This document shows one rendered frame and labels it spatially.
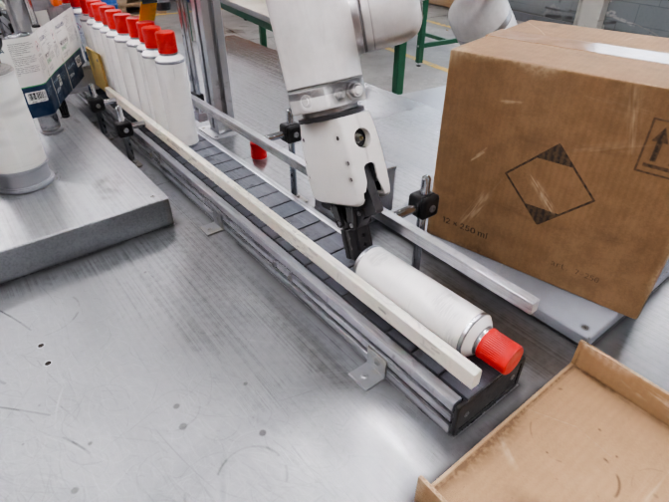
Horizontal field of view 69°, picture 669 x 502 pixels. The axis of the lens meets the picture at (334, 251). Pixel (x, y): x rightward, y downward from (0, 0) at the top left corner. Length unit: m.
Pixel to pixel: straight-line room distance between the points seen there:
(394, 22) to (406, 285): 0.27
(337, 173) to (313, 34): 0.14
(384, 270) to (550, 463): 0.25
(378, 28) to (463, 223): 0.32
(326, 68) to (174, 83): 0.48
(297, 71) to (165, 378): 0.36
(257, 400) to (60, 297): 0.33
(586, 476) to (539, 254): 0.28
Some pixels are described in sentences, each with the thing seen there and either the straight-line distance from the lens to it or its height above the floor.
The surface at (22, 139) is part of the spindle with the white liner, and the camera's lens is 0.92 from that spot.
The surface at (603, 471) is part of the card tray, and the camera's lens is 0.56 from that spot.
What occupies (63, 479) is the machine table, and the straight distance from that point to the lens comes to 0.56.
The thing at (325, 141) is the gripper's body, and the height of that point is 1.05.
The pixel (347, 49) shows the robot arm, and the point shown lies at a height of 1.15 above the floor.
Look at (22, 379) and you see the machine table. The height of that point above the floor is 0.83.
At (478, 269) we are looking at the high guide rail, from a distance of 0.52.
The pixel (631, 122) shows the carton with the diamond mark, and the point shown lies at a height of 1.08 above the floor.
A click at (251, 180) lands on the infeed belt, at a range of 0.85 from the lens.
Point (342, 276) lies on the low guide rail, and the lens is 0.57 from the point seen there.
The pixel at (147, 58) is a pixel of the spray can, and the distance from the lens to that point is 1.00.
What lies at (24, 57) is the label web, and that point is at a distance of 1.13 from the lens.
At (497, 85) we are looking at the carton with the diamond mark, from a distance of 0.64.
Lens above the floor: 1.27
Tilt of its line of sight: 36 degrees down
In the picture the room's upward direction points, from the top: straight up
